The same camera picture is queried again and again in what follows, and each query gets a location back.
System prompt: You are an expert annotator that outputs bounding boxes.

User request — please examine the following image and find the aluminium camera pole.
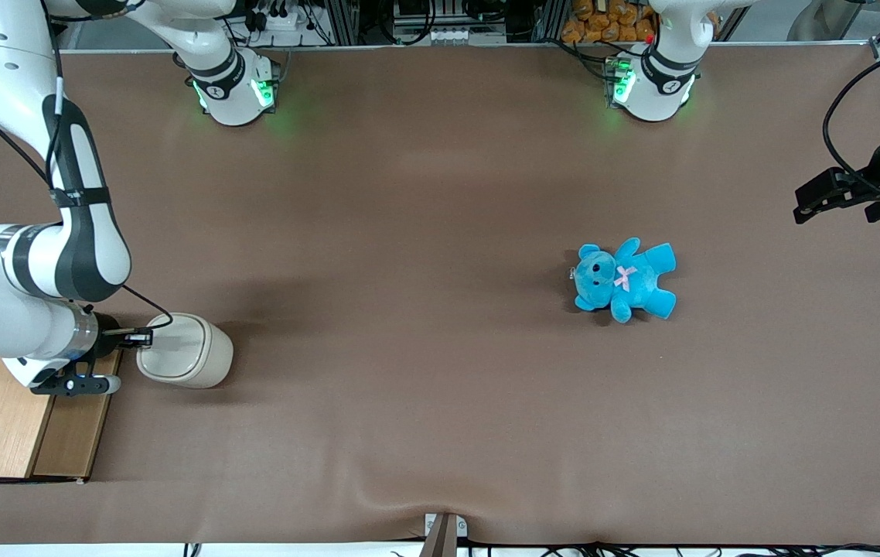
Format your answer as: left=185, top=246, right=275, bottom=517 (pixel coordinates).
left=418, top=514, right=460, bottom=557

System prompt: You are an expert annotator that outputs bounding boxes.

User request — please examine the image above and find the dark wooden shelf board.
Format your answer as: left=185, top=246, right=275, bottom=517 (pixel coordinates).
left=32, top=348, right=123, bottom=478

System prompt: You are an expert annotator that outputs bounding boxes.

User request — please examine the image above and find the white power strip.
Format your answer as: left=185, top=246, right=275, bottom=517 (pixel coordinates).
left=248, top=6, right=303, bottom=32

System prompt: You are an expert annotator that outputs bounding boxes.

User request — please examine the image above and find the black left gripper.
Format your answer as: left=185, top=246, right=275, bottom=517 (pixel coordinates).
left=793, top=122, right=880, bottom=226

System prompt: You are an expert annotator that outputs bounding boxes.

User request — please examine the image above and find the black floor cable bundle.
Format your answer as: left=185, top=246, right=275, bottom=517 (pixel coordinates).
left=390, top=541, right=880, bottom=557

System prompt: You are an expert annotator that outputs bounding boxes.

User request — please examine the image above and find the white connector block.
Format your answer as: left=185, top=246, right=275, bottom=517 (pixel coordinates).
left=428, top=26, right=507, bottom=46

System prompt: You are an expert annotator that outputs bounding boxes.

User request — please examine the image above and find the orange snack bags pile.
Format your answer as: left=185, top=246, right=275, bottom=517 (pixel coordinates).
left=561, top=0, right=659, bottom=44

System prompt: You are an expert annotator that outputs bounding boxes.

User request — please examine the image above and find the cream lidded trash can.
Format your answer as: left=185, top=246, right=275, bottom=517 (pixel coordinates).
left=136, top=313, right=234, bottom=389

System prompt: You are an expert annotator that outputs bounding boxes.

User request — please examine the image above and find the blue teddy bear plush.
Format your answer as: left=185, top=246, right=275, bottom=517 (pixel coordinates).
left=570, top=237, right=677, bottom=324

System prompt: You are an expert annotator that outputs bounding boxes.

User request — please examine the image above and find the grey metal mount bracket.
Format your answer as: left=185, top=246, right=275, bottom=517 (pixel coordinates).
left=424, top=512, right=469, bottom=539

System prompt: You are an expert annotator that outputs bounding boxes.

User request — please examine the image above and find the brown table cover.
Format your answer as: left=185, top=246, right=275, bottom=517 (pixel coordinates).
left=0, top=43, right=880, bottom=547

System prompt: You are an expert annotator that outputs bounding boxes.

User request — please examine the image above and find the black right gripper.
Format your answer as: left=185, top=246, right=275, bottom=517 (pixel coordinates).
left=92, top=312, right=153, bottom=359

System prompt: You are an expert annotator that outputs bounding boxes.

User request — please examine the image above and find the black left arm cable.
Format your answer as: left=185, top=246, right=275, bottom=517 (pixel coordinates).
left=823, top=39, right=880, bottom=196

